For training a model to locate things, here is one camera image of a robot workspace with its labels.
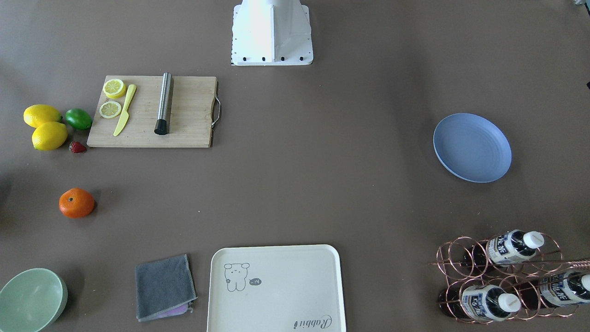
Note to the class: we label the tea bottle outer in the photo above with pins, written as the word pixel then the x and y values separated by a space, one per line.
pixel 557 290

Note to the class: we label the copper wire bottle rack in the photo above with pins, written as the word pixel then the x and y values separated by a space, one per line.
pixel 548 260

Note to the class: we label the red strawberry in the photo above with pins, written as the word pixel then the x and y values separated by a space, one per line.
pixel 77 147

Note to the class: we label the yellow lemon lower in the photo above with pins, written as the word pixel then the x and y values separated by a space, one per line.
pixel 49 136

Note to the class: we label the blue plate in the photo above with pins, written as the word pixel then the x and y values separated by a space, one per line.
pixel 472 148

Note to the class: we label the thin lemon slice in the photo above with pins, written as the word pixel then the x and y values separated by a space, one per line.
pixel 110 109

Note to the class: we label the yellow lemon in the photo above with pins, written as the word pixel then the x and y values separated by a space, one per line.
pixel 38 114
pixel 49 136

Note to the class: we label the yellow plastic knife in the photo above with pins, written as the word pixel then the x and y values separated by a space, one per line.
pixel 124 115

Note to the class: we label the wooden cutting board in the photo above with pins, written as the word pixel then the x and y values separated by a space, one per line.
pixel 190 117

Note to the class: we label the lemon half thick slice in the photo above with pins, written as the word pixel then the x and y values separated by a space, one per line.
pixel 114 88

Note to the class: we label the steel cylinder black cap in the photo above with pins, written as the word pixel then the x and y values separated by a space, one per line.
pixel 164 112

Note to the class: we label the orange mandarin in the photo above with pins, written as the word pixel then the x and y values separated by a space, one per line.
pixel 76 203

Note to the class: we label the tea bottle lower middle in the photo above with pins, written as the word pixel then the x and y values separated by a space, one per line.
pixel 478 303

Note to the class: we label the green bowl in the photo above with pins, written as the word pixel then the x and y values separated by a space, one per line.
pixel 32 300

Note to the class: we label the grey folded cloth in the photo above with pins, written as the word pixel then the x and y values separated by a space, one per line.
pixel 164 288

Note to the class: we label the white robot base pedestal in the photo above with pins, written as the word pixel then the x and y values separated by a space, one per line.
pixel 271 33

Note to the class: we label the tea bottle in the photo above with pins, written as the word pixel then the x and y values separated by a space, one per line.
pixel 510 247
pixel 557 290
pixel 478 303

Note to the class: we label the yellow lemon upper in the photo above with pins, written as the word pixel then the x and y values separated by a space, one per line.
pixel 38 114

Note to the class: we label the tea bottle upper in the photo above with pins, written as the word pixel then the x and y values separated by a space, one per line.
pixel 510 247

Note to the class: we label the green lime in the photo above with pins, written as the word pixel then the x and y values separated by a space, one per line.
pixel 78 118

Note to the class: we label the cream rabbit tray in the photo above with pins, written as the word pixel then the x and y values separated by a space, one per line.
pixel 295 288

